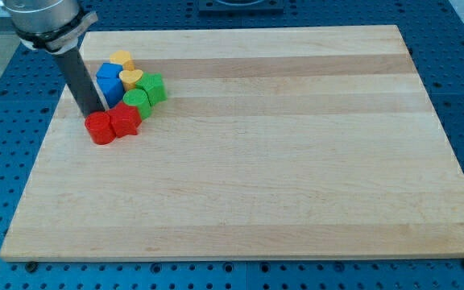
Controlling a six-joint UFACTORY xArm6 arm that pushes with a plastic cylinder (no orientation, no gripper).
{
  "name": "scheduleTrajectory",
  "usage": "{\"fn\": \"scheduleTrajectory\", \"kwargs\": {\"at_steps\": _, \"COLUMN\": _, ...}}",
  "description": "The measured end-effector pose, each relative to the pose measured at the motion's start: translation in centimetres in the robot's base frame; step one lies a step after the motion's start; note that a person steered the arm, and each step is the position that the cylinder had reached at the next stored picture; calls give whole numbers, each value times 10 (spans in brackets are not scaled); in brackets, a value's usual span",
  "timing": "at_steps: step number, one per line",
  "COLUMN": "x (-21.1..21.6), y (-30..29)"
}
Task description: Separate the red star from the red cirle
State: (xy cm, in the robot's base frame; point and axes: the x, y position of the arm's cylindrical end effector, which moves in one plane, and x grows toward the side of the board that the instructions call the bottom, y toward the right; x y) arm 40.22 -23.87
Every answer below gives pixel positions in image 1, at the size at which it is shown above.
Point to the green star block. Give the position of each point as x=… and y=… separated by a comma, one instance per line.
x=153, y=86

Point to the red star block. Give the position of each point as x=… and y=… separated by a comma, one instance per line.
x=124, y=119

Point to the light wooden board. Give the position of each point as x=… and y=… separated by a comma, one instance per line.
x=276, y=143

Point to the green cylinder block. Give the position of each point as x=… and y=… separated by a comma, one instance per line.
x=139, y=99

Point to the yellow heart block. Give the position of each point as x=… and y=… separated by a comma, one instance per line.
x=129, y=78

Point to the red cylinder block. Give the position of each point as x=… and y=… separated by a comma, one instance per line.
x=98, y=125

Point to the blue triangle block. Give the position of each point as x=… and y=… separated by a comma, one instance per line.
x=112, y=90

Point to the yellow hexagon block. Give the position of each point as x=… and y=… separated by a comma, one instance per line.
x=123, y=58

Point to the blue cube block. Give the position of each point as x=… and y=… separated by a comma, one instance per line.
x=108, y=71

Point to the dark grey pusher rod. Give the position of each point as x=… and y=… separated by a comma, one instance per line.
x=79, y=82

